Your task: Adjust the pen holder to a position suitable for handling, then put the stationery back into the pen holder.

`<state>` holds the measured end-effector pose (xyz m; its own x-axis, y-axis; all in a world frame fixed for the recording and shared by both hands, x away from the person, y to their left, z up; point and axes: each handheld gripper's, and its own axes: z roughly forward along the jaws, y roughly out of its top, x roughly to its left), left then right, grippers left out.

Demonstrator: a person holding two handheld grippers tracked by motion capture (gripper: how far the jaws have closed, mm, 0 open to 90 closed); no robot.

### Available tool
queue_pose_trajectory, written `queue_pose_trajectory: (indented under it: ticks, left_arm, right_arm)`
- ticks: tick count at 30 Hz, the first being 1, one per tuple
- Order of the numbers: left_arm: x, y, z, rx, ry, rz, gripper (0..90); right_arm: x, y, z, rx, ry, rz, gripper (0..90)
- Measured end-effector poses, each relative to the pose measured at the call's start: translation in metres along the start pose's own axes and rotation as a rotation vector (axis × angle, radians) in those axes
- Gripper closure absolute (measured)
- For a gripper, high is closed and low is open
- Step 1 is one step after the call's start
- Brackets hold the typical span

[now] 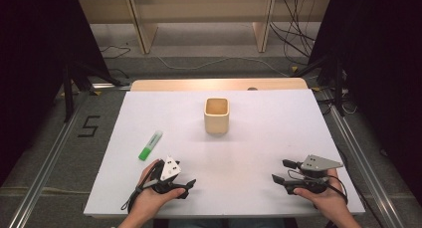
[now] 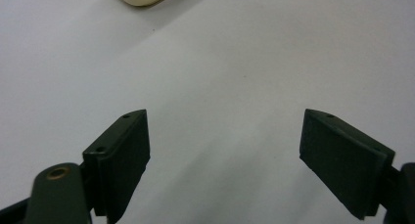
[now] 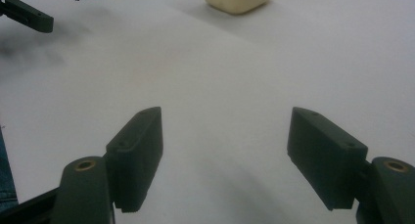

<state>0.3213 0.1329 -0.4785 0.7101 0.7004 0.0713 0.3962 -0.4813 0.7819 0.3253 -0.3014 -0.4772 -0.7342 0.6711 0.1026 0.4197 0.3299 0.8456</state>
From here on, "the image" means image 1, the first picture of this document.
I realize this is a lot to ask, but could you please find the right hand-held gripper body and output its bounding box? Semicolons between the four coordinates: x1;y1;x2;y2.
284;153;344;195

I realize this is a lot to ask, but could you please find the white floor cable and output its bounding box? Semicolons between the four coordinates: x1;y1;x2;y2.
152;53;290;78

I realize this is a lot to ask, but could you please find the person's right hand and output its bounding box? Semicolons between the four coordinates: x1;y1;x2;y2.
293;167;349;220

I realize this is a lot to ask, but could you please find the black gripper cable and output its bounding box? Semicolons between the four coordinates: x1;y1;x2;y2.
288;169;349;209
120;161;164;214

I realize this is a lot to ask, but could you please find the person's left hand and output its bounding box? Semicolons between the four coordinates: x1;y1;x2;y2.
127;158;187;222

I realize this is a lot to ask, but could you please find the thin black floor cable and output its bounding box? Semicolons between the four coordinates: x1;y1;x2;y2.
100;44;131;80

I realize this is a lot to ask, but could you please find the beige square pen holder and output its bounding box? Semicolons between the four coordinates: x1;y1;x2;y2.
203;97;231;135

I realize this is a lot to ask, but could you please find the black metal stand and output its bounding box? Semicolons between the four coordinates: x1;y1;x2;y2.
293;54;347;109
62;62;124;123

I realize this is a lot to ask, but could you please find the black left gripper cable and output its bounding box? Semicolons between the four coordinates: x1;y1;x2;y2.
120;161;164;214

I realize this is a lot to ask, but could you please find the aluminium floor rail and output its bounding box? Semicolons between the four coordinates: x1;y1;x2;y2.
7;83;132;228
322;88;406;228

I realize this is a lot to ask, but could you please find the green highlighter pen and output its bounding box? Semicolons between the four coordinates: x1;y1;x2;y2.
137;129;164;162

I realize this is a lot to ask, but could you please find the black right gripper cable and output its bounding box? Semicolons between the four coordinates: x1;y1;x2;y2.
288;169;349;209

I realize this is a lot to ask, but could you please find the bundle of black cables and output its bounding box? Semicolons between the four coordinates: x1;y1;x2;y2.
269;0;319;67

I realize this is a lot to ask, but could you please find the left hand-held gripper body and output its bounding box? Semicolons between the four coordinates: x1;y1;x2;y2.
150;155;191;200

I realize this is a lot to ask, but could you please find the black curtain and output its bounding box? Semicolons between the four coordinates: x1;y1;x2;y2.
308;0;422;207
0;0;111;187

